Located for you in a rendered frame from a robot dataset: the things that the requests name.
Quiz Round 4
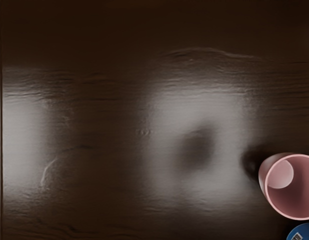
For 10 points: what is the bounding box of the pink cup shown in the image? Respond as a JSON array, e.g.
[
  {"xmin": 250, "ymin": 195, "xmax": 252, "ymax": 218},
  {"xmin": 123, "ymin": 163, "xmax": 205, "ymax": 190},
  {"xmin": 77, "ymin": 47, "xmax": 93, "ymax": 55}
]
[{"xmin": 258, "ymin": 152, "xmax": 309, "ymax": 221}]

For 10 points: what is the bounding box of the blue cup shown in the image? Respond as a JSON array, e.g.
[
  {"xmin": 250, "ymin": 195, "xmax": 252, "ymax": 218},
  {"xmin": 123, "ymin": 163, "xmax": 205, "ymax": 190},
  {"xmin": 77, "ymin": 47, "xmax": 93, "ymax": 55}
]
[{"xmin": 286, "ymin": 222, "xmax": 309, "ymax": 240}]

